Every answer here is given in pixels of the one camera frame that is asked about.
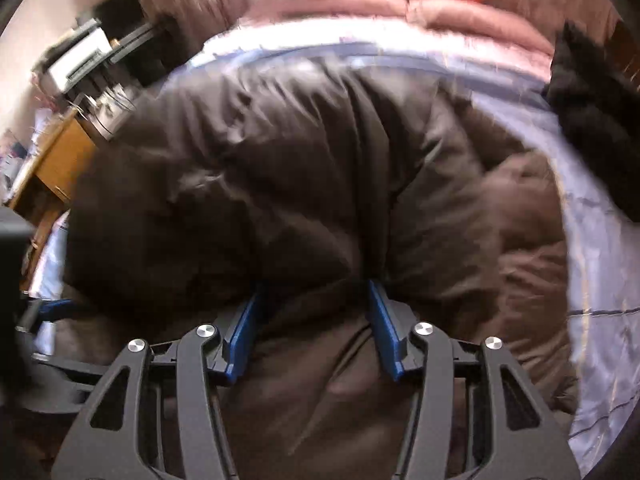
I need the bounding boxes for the pink pillow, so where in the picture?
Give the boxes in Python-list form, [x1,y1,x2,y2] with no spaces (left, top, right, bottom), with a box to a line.
[239,0,408,25]
[406,0,554,72]

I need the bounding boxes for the pink pillow right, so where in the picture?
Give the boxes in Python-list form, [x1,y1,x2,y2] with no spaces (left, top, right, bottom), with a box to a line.
[406,0,554,72]

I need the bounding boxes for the white printer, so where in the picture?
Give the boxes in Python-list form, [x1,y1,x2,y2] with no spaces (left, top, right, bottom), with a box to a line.
[34,18,112,96]

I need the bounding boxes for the blue pink bed sheet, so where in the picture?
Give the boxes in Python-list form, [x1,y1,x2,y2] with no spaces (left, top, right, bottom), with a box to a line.
[30,42,639,474]

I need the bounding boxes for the black garment on bed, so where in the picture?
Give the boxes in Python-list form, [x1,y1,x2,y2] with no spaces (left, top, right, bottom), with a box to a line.
[544,22,639,223]

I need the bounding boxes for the black shelf stand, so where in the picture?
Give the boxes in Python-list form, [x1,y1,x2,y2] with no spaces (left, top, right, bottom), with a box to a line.
[60,14,189,102]

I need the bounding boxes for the black monitor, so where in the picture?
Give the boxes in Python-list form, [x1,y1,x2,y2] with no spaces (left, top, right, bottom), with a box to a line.
[92,0,144,28]

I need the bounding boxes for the brown puffer coat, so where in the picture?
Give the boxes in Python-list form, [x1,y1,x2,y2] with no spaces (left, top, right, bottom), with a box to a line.
[64,60,578,479]

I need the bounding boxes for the yellow wooden desk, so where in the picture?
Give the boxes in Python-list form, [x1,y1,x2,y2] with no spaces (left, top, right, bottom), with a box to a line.
[8,110,96,290]

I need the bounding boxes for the white floral bag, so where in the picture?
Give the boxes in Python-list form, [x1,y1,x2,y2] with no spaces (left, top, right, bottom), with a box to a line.
[74,84,141,140]

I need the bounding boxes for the pink pillow left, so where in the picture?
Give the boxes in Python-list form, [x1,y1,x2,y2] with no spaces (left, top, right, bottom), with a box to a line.
[239,0,408,25]

